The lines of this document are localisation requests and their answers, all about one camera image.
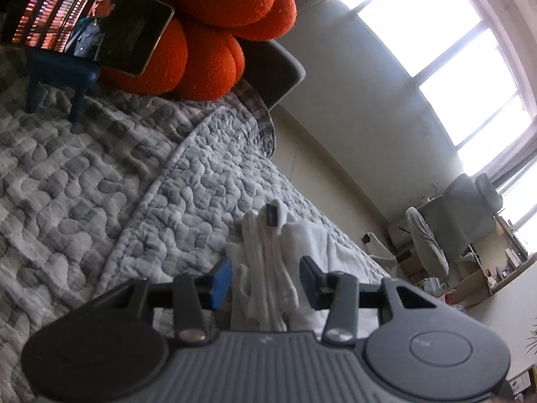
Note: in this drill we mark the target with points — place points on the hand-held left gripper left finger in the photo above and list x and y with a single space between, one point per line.
221 283

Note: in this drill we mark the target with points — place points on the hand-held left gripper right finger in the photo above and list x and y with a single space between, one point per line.
308 279

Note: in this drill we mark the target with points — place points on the white garment with black label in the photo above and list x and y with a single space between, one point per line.
268 268

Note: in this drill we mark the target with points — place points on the grey office chair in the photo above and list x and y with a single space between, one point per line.
461 218

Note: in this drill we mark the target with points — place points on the grey checked quilt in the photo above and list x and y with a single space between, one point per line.
84 184

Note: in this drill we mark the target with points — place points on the wooden desk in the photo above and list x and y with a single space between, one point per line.
478 281

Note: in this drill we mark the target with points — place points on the dark grey sofa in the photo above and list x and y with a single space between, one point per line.
277 67

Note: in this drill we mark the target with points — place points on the orange knot cushion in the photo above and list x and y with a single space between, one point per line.
209 50

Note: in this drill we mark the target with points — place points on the blue phone stand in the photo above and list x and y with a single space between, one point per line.
58 67

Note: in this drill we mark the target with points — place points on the window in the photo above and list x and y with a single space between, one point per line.
419 21

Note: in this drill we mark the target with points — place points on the smartphone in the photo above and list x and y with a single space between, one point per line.
92 21

